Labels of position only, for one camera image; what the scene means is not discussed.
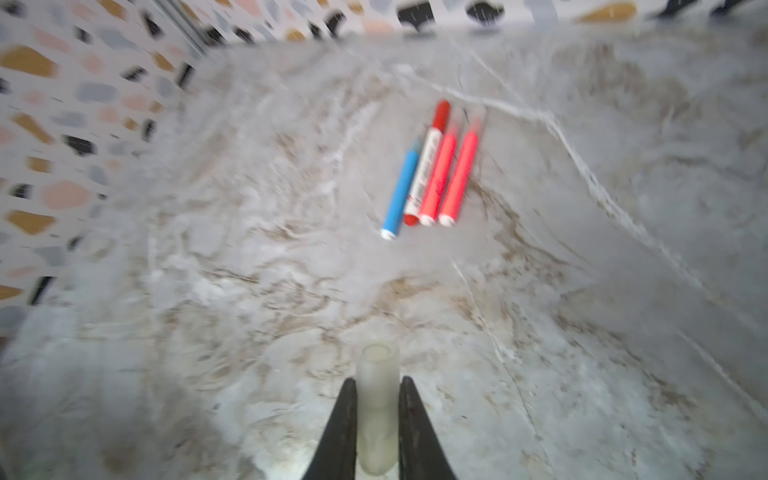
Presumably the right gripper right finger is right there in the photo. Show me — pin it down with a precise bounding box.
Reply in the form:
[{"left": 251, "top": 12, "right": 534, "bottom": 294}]
[{"left": 398, "top": 376, "right": 456, "bottom": 480}]

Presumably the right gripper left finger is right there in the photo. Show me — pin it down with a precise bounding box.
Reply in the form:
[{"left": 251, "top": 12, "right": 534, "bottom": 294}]
[{"left": 302, "top": 377, "right": 358, "bottom": 480}]

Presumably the clear cap for yellow highlighter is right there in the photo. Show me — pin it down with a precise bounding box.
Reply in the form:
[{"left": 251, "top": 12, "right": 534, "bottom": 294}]
[{"left": 355, "top": 341, "right": 400, "bottom": 476}]

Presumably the blue green pen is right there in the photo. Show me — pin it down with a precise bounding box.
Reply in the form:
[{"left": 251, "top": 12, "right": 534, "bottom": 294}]
[{"left": 380, "top": 137, "right": 423, "bottom": 241}]

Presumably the white pen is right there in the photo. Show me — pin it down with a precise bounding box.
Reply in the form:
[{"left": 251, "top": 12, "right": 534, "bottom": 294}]
[{"left": 404, "top": 127, "right": 443, "bottom": 226}]

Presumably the bright pink highlighter pen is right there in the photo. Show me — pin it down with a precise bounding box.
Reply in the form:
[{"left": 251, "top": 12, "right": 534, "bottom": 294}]
[{"left": 419, "top": 119, "right": 463, "bottom": 226}]

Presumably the red pen cap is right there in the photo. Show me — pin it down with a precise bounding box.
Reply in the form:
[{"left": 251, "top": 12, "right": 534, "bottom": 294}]
[{"left": 431, "top": 99, "right": 451, "bottom": 133}]

